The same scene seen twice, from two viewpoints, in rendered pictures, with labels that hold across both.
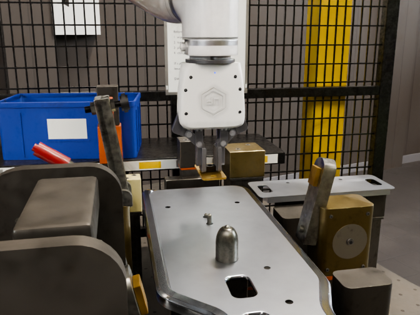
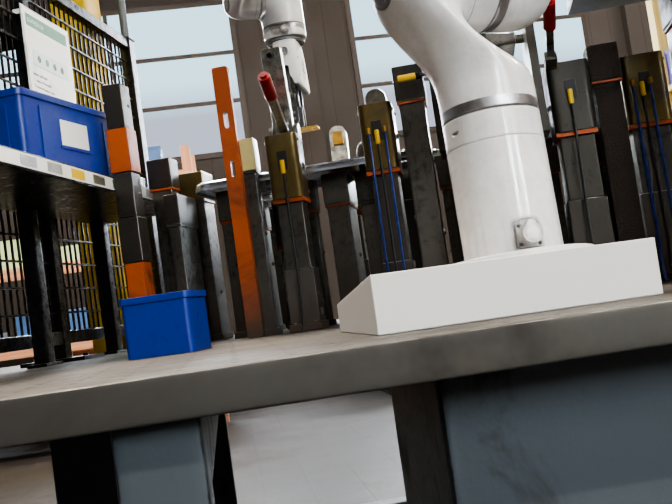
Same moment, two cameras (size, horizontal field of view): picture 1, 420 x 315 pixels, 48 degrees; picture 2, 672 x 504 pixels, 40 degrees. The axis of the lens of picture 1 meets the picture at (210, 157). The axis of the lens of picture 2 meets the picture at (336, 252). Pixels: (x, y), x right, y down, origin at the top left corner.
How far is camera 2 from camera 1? 1.77 m
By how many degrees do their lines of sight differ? 72
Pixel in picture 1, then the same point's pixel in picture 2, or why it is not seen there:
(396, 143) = not seen: outside the picture
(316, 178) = (342, 137)
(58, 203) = not seen: hidden behind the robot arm
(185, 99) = (298, 63)
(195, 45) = (297, 26)
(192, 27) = (293, 13)
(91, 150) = (93, 166)
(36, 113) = (51, 109)
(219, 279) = not seen: hidden behind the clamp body
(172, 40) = (34, 83)
